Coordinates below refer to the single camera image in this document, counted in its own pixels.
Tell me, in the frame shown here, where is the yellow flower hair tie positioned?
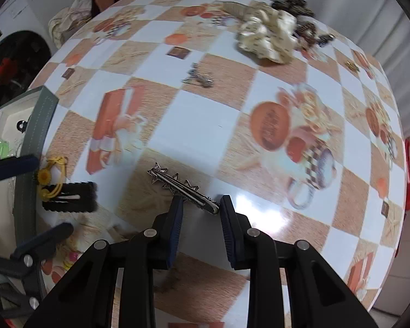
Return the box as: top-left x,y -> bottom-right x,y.
37,156 -> 68,201

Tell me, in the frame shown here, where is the white washing machine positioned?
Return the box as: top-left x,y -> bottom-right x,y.
0,0 -> 55,130

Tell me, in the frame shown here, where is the checked printed tablecloth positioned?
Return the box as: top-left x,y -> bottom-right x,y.
37,0 -> 407,328

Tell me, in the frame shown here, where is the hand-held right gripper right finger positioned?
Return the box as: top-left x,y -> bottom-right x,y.
219,194 -> 378,328

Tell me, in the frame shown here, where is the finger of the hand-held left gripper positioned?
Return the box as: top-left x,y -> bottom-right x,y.
0,150 -> 39,181
0,223 -> 75,318

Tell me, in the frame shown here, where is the black snap hair clip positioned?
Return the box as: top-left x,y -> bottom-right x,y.
43,182 -> 98,212

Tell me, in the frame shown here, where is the colourful bead bracelet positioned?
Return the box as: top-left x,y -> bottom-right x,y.
60,249 -> 81,270

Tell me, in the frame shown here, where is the silver star hair clip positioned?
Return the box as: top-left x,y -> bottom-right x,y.
148,163 -> 221,215

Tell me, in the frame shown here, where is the grey shallow tray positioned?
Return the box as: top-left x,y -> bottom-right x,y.
0,87 -> 59,298

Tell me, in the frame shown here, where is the cream cloth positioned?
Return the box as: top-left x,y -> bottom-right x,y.
48,0 -> 93,50

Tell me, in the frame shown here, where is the cream satin scrunchie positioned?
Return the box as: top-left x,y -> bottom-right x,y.
237,7 -> 299,65

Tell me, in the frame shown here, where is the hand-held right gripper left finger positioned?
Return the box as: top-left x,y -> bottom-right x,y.
24,195 -> 185,328

